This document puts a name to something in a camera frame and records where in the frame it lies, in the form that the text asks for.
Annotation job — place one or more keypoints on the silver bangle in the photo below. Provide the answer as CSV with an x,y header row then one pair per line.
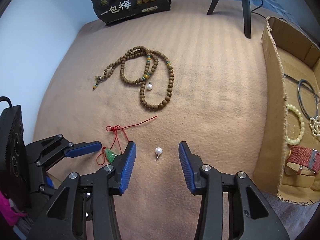
x,y
298,92

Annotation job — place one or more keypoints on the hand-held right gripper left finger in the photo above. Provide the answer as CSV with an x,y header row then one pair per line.
x,y
126,170

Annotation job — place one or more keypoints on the person's left forearm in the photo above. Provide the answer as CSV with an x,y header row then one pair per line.
x,y
7,212

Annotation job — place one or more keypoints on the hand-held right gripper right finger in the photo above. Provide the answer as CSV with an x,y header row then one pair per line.
x,y
186,167

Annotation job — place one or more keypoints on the cardboard box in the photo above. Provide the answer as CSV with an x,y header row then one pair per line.
x,y
272,92

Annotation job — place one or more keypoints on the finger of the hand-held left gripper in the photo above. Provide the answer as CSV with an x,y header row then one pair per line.
x,y
85,148
48,182

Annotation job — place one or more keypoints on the black snack bag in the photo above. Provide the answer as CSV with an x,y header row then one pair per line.
x,y
125,2

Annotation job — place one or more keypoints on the grey knitted cloth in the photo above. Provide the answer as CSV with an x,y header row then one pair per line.
x,y
25,226

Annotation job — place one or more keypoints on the pearl earring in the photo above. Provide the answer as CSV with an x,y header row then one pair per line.
x,y
149,87
158,151

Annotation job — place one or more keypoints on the black tripod stand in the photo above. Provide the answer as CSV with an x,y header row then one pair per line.
x,y
246,10

